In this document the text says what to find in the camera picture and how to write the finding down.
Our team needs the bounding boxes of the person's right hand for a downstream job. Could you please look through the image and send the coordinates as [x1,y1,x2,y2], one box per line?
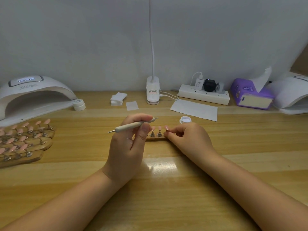
[164,122,215,166]

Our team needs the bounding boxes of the person's left hand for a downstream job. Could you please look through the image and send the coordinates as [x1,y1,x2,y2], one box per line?
[102,113,155,187]

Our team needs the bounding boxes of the grey dotting pen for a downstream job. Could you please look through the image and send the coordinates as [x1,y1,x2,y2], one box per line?
[108,117,158,134]

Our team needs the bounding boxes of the wooden nail holder strip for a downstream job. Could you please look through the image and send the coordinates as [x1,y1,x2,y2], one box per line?
[146,130,169,141]

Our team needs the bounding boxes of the wooden stands with pink nails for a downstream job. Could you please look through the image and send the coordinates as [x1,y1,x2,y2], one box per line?
[0,118,55,168]

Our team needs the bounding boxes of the white nail lamp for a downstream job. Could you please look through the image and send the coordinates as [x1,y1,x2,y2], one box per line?
[0,75,78,127]
[269,71,308,116]

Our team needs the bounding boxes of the person's right forearm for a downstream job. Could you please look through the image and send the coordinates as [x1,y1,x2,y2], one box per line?
[200,150,308,231]

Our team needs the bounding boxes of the person's left forearm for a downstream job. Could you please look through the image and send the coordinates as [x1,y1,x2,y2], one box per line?
[0,168,128,231]

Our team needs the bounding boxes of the white desk lamp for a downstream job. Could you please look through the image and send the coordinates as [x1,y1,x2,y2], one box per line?
[146,0,160,104]

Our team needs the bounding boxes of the white paper sheet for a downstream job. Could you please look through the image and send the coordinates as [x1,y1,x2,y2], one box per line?
[170,99,218,122]

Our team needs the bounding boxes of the white power strip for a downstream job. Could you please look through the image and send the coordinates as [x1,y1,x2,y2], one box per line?
[178,84,231,106]

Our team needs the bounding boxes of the stack of white cotton pads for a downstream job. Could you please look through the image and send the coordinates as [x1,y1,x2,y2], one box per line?
[110,92,128,106]

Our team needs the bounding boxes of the white charger plug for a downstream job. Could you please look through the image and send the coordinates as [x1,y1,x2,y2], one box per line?
[193,77,204,90]

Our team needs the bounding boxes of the black plug adapter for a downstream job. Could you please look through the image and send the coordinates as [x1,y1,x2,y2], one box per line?
[202,79,217,92]

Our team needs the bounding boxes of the small closed white jar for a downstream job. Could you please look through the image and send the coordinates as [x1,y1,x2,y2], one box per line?
[73,99,86,112]

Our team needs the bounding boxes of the purple tissue box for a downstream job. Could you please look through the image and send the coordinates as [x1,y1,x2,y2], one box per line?
[230,78,276,110]

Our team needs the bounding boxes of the white tissue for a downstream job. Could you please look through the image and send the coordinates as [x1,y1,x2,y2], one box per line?
[251,66,272,93]

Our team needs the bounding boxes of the brown wooden board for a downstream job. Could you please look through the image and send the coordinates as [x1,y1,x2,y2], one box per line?
[291,43,308,75]

